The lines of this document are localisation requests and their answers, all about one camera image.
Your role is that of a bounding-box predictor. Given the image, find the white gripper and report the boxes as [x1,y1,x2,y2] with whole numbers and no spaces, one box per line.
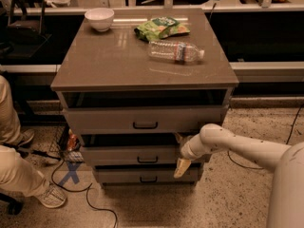
[174,133,215,179]

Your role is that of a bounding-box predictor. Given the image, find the grey drawer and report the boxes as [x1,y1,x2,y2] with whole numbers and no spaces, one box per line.
[81,133,181,166]
[63,105,228,135]
[93,164,203,185]

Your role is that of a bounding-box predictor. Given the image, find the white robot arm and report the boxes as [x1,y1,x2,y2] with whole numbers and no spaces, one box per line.
[174,123,304,228]

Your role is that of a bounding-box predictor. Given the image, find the grey top drawer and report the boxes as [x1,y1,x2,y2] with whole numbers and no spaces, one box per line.
[63,105,228,135]

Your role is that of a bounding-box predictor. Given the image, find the grey bottom drawer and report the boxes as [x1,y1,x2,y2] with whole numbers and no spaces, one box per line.
[93,164,203,185]

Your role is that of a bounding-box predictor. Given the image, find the grey drawer cabinet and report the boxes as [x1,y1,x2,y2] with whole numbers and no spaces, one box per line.
[50,7,239,188]

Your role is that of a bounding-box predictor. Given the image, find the clear plastic water bottle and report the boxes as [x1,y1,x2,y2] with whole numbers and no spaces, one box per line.
[148,40,205,63]

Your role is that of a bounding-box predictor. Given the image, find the orange item in basket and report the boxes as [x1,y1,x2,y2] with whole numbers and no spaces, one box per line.
[66,129,79,151]

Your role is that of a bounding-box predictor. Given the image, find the green snack bag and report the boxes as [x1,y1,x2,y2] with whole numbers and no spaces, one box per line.
[134,16,190,42]

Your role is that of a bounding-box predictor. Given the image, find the white sneaker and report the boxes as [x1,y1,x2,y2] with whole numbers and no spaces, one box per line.
[36,183,67,209]

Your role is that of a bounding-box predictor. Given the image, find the white bowl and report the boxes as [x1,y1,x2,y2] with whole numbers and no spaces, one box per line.
[85,8,114,31]

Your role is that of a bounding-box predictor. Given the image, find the person leg beige trousers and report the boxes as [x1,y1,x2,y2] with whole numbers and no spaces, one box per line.
[0,76,49,197]

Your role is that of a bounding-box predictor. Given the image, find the black chair base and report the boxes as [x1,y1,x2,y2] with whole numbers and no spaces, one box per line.
[0,193,23,215]

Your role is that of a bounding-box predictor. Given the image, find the black cable left floor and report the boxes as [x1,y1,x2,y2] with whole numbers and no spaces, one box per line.
[50,159,119,228]

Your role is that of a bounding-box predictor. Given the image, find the black cable floor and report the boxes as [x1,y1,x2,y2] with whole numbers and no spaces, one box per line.
[50,159,119,228]
[226,103,304,171]

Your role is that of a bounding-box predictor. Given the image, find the black cable right floor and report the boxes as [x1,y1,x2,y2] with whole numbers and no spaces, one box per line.
[226,103,304,171]

